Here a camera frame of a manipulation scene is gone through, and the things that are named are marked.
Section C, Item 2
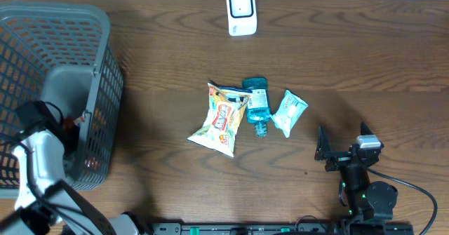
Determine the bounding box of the grey plastic mesh basket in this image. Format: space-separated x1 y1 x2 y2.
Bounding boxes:
1 1 123 190

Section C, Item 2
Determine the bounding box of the yellow snack bag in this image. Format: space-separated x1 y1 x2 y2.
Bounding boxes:
187 82 252 159

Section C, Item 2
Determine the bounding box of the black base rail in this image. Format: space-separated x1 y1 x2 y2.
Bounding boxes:
105 212 415 235

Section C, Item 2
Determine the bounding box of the black camera cable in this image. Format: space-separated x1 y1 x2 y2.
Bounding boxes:
364 165 438 235
0 133 95 235

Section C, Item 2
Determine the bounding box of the light green wipes packet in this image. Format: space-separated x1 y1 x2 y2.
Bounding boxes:
271 90 309 138

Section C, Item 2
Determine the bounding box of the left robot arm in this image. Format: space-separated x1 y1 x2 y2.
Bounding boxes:
1 100 117 234

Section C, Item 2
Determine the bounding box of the teal mouthwash bottle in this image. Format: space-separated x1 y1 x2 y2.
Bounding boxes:
242 77 271 137

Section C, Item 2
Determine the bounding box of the black right camera cable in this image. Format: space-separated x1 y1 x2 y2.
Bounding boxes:
364 165 438 235

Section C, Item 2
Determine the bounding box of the white barcode scanner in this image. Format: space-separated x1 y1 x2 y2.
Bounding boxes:
226 0 257 36

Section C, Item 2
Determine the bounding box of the black left camera cable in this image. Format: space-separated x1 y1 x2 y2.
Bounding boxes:
0 133 95 235

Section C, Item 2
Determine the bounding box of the red brown snack bar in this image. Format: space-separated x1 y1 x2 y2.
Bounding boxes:
63 115 86 129

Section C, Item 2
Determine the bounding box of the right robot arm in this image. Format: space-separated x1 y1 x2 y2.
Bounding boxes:
314 123 398 234

